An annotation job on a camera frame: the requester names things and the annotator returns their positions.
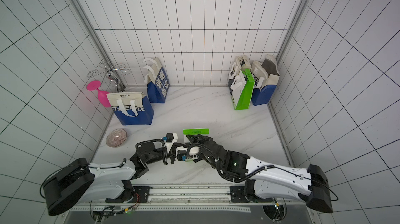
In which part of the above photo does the large blue beige cheerful bag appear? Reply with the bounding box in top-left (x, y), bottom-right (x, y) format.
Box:
top-left (107, 92), bottom-right (154, 126)

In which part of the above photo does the pink plastic goblet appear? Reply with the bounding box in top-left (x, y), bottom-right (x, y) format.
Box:
top-left (86, 80), bottom-right (111, 108)

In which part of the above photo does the blue beige bag at back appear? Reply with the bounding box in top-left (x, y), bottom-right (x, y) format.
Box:
top-left (142, 57), bottom-right (170, 104)

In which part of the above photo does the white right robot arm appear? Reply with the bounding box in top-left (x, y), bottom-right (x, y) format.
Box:
top-left (186, 134), bottom-right (334, 214)

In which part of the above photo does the glass dish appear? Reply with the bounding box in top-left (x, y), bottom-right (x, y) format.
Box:
top-left (106, 129), bottom-right (127, 148)

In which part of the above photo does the metal wire rack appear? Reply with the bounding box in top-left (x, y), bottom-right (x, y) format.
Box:
top-left (86, 61), bottom-right (132, 88)

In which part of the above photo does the green white bag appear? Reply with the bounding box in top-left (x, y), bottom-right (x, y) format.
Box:
top-left (183, 128), bottom-right (210, 135)
top-left (230, 68), bottom-right (255, 110)

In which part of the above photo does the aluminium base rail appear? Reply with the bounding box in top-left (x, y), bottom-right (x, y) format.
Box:
top-left (90, 184), bottom-right (315, 214)

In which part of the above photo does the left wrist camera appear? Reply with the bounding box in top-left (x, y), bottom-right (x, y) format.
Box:
top-left (162, 133), bottom-right (178, 152)

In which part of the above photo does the blue beige takeout bag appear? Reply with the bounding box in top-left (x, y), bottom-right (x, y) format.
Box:
top-left (252, 55), bottom-right (280, 106)

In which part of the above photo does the navy beige small bag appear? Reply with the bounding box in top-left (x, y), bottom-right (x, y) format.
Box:
top-left (228, 55), bottom-right (252, 86)

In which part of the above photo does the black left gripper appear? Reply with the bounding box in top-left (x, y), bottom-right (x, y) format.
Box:
top-left (146, 142), bottom-right (186, 164)

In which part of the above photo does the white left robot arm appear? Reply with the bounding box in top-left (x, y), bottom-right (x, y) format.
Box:
top-left (40, 134), bottom-right (188, 216)

